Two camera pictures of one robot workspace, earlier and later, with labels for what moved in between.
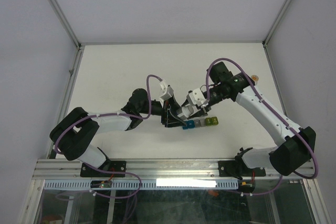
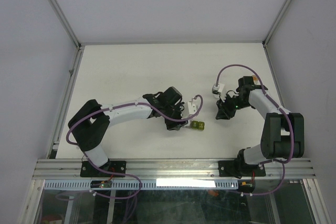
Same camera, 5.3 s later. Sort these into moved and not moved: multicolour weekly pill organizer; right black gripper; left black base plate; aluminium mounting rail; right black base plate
Moved: multicolour weekly pill organizer; right black gripper
Not moved: right black base plate; aluminium mounting rail; left black base plate
